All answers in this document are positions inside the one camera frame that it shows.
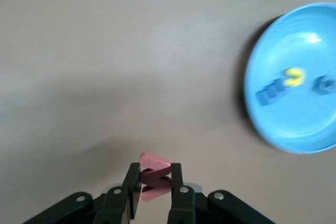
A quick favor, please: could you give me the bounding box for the yellow foam letter u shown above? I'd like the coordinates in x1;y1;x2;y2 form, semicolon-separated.
285;67;307;87

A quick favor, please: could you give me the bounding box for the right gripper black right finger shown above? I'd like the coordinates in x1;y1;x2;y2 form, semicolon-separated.
167;163;276;224

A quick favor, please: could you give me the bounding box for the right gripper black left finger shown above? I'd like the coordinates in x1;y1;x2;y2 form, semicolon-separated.
22;163;143;224

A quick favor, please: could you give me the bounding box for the pink foam letter w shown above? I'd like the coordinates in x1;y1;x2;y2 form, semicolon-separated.
138;152;173;202

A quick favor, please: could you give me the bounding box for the blue plate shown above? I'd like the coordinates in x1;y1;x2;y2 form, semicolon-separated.
243;2;336;155

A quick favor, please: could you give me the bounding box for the blue foam letter a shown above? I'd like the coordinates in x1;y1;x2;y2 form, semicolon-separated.
312;76;336;95

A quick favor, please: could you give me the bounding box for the blue foam letter E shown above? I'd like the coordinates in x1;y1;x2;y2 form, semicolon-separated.
256;77;288;107

